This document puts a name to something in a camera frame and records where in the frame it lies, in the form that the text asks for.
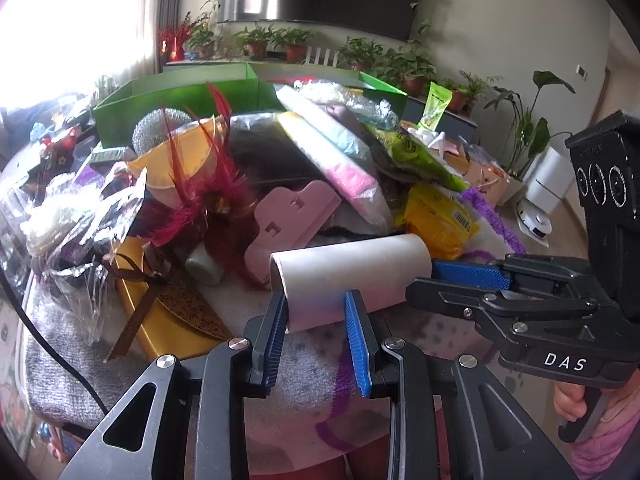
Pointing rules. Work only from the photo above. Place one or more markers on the potted green plant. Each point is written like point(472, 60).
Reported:
point(256, 45)
point(295, 50)
point(204, 45)
point(359, 55)

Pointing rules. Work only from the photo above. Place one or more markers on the green plastic bag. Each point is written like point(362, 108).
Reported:
point(410, 150)

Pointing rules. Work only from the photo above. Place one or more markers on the green cardboard box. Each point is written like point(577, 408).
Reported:
point(382, 87)
point(165, 105)

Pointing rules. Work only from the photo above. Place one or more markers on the red flower arrangement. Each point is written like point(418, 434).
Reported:
point(175, 37)

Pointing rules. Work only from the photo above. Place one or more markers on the white triangular stand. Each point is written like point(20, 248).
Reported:
point(437, 142)

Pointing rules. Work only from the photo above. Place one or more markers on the red feather decoration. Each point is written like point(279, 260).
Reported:
point(225, 195)

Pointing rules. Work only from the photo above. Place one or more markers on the large bushy potted plant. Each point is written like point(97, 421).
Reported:
point(407, 72)

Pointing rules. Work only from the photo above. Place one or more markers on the white gloves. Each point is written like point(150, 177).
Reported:
point(420, 137)

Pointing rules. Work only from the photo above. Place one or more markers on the large-leaf floor plant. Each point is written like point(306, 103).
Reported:
point(525, 125)

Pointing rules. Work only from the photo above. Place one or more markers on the pastel cloth pack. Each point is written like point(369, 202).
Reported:
point(345, 170)

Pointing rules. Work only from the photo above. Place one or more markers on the dark plastic bag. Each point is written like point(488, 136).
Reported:
point(270, 155)

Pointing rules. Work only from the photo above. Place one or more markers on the yellow packet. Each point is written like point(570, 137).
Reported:
point(430, 225)

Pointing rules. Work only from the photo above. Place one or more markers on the white vacuum dock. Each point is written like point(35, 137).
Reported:
point(550, 180)

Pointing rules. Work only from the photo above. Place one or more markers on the large pink clip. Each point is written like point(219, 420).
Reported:
point(280, 230)

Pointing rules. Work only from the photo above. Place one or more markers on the white cardboard tube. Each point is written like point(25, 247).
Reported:
point(350, 270)

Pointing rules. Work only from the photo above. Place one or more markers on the crinkled cellophane bag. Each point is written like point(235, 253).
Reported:
point(90, 220)

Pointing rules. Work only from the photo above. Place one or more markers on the person's right hand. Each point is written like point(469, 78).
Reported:
point(569, 404)

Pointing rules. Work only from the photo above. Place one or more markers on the clear plastic bag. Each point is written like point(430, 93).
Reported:
point(360, 110)

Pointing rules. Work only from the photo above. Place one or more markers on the white robot vacuum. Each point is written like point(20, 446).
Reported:
point(534, 225)

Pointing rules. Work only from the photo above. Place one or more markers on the gold gift box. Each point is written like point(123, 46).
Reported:
point(150, 335)

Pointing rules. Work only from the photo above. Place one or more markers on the white router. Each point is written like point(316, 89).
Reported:
point(320, 57)

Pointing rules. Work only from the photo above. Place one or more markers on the small spider plant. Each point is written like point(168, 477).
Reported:
point(102, 87)

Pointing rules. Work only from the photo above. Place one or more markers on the pink cloth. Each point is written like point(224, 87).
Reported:
point(451, 147)

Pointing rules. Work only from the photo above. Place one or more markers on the brown paper bag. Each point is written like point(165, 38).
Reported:
point(482, 180)

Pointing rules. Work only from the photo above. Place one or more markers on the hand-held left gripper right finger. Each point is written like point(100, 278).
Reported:
point(357, 340)

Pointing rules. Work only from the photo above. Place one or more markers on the grey curtain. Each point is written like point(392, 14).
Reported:
point(167, 10)

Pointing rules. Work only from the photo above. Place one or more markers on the small white jar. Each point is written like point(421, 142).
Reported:
point(205, 267)

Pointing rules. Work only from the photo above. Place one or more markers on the green snack pouch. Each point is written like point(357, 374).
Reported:
point(434, 107)

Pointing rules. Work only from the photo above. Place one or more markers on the silver mesh scourer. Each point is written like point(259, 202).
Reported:
point(160, 127)

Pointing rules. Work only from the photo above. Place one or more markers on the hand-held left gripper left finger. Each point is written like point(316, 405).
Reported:
point(274, 340)

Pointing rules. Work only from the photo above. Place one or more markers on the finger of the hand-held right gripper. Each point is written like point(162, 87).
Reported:
point(470, 274)
point(450, 295)

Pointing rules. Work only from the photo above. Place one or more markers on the yellow paper bowl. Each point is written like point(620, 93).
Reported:
point(165, 170)

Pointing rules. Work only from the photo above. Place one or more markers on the potted fern plant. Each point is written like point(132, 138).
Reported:
point(465, 95)

